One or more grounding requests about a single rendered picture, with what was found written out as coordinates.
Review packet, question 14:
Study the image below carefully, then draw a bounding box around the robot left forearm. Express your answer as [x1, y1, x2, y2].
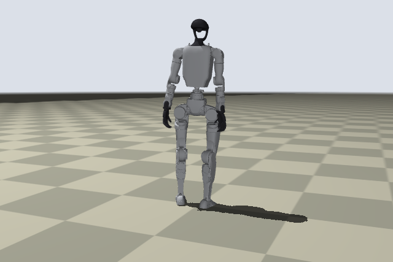
[163, 79, 176, 107]

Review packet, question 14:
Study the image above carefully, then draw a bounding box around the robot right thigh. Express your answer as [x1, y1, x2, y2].
[201, 105, 220, 164]

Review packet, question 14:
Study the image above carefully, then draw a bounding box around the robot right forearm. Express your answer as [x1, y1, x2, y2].
[215, 76, 225, 111]

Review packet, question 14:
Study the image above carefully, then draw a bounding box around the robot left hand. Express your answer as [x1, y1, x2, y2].
[163, 101, 172, 128]

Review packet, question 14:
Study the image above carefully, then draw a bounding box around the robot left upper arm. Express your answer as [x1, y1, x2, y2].
[169, 47, 184, 84]

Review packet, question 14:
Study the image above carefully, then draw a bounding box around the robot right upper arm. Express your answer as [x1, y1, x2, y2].
[211, 48, 224, 86]

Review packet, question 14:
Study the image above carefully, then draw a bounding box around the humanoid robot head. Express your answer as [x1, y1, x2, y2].
[191, 19, 209, 46]

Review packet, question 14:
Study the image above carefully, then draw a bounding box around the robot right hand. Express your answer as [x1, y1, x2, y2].
[214, 105, 226, 132]

